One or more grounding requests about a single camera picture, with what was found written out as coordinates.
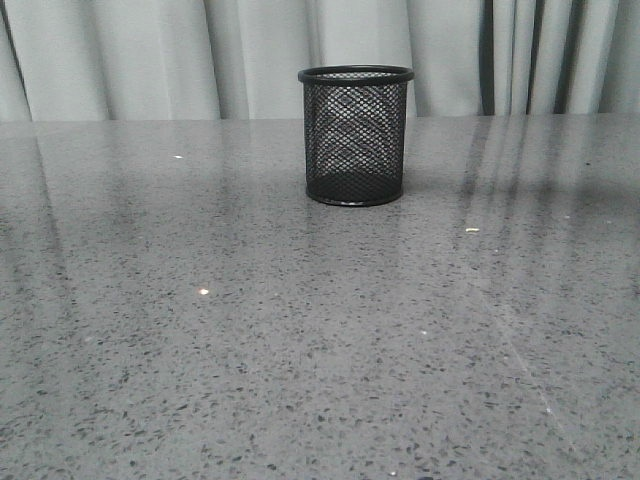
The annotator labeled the grey curtain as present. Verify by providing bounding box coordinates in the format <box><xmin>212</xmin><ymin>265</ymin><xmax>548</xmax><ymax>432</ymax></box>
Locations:
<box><xmin>1</xmin><ymin>1</ymin><xmax>639</xmax><ymax>121</ymax></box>

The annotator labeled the black mesh pen cup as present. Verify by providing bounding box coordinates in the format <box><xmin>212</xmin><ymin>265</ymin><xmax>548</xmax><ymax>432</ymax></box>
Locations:
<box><xmin>298</xmin><ymin>65</ymin><xmax>414</xmax><ymax>207</ymax></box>

